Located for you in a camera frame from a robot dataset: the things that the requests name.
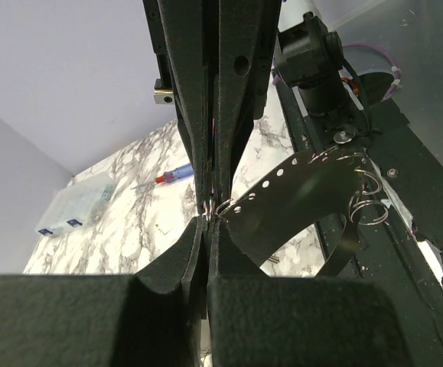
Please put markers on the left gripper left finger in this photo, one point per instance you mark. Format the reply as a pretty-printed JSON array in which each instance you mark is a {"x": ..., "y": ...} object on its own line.
[{"x": 150, "y": 318}]

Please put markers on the blue red screwdriver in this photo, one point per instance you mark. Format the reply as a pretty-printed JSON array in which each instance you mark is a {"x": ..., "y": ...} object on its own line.
[{"x": 169, "y": 177}]

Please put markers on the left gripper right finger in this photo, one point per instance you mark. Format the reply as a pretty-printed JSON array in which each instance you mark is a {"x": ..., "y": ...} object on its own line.
[{"x": 258, "y": 320}]

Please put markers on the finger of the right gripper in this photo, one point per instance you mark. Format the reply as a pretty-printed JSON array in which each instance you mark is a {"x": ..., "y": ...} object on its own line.
[
  {"x": 247, "y": 33},
  {"x": 184, "y": 35}
]

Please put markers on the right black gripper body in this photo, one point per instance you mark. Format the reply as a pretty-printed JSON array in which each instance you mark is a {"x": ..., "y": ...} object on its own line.
[{"x": 163, "y": 89}]

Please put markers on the clear plastic organizer box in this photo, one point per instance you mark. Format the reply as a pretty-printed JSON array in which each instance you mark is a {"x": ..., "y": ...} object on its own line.
[{"x": 77, "y": 206}]

